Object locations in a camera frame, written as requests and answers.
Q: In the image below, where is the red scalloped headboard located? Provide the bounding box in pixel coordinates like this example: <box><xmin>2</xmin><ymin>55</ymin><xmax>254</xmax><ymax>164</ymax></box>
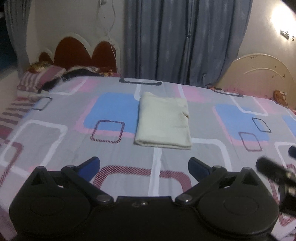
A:
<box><xmin>38</xmin><ymin>33</ymin><xmax>121</xmax><ymax>73</ymax></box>

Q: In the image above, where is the white hanging cable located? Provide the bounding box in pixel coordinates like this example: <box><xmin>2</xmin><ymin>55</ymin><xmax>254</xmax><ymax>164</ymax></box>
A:
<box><xmin>96</xmin><ymin>0</ymin><xmax>117</xmax><ymax>58</ymax></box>

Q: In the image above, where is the orange floral pillow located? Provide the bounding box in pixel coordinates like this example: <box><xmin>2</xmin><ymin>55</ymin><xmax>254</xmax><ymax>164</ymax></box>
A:
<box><xmin>273</xmin><ymin>90</ymin><xmax>288</xmax><ymax>108</ymax></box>

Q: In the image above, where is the cream knit sweater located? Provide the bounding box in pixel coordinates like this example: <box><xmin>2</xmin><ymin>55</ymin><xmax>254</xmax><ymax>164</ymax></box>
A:
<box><xmin>134</xmin><ymin>92</ymin><xmax>192</xmax><ymax>150</ymax></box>

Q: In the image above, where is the wall lamp fixture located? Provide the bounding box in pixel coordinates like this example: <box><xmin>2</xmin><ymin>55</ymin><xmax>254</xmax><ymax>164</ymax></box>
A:
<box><xmin>280</xmin><ymin>30</ymin><xmax>295</xmax><ymax>41</ymax></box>

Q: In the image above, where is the blue grey curtain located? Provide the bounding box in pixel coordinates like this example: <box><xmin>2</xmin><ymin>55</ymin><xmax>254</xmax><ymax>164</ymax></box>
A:
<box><xmin>124</xmin><ymin>1</ymin><xmax>252</xmax><ymax>87</ymax></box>

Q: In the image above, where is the striped pink pillow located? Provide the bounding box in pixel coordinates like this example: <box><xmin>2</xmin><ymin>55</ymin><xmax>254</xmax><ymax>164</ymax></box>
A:
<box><xmin>17</xmin><ymin>65</ymin><xmax>66</xmax><ymax>92</ymax></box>

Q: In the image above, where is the patterned grey pink bedsheet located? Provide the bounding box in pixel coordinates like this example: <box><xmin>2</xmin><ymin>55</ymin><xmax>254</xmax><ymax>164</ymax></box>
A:
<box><xmin>1</xmin><ymin>76</ymin><xmax>295</xmax><ymax>240</ymax></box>

